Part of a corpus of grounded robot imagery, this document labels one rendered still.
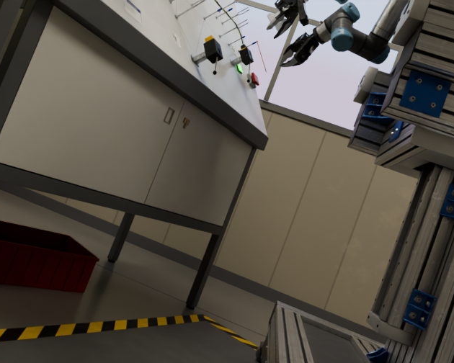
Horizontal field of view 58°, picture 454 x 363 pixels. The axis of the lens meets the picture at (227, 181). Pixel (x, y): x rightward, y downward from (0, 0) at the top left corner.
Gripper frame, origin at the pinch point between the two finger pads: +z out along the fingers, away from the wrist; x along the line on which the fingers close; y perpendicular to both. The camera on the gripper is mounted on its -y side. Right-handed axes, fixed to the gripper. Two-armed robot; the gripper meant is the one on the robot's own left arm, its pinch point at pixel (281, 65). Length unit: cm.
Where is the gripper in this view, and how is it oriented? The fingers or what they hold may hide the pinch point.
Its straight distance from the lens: 177.9
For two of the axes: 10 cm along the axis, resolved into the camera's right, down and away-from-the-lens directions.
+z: -6.5, 3.5, 6.8
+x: -6.8, -6.7, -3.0
